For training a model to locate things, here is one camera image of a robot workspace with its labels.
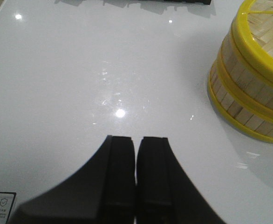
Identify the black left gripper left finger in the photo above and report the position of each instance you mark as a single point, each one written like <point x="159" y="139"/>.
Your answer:
<point x="102" y="191"/>

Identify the woven bamboo steamer lid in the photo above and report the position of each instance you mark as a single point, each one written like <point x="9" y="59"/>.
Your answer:
<point x="252" y="30"/>

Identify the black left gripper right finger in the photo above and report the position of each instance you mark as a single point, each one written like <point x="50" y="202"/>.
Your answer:
<point x="165" y="194"/>

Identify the black bowl rack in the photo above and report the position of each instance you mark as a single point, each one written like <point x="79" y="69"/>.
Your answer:
<point x="122" y="2"/>

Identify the bamboo steamer basket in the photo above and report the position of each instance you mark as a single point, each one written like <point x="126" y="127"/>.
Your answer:
<point x="242" y="99"/>
<point x="240" y="82"/>

